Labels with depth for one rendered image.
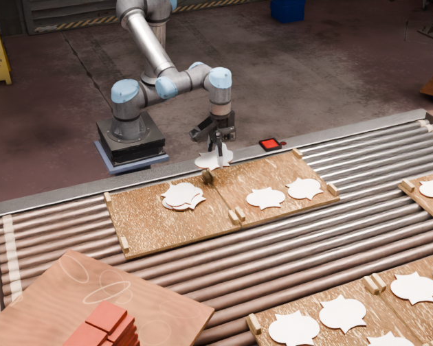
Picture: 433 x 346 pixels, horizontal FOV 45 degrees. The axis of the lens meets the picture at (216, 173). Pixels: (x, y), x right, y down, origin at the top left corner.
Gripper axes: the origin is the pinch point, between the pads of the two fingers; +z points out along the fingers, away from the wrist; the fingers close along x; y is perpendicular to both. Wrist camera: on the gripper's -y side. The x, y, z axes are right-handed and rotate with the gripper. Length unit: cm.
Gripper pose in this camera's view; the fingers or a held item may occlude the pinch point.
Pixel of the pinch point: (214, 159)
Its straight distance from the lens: 197.6
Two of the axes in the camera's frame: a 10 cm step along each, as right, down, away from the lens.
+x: -3.7, -5.4, 7.6
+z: -0.1, 8.2, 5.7
